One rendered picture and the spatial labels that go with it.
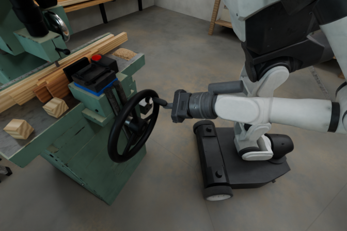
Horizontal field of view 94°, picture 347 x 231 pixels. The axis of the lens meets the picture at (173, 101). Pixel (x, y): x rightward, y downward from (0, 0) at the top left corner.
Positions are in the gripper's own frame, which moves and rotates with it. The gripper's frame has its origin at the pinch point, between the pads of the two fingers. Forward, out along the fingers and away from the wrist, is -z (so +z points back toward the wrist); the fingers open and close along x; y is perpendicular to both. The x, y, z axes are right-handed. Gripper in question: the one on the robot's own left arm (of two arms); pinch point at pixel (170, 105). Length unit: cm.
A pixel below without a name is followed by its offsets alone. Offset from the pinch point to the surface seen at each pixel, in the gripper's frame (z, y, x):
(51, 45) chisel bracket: -22.1, 35.6, 10.1
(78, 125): -23.6, 20.3, -12.3
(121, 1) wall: -240, -79, 245
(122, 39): -32.1, 8.4, 33.6
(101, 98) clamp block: -8.9, 22.1, -3.6
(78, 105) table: -20.0, 23.5, -6.2
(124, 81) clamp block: -9.2, 15.9, 4.5
